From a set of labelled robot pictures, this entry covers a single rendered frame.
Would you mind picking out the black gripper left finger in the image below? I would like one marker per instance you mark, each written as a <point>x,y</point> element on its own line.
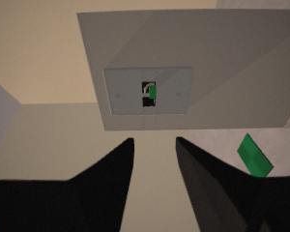
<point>92,201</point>

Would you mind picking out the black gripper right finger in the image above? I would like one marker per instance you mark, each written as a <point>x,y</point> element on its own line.
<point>223,197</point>

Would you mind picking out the grey flat panel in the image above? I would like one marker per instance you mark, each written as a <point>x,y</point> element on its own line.
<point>214,69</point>

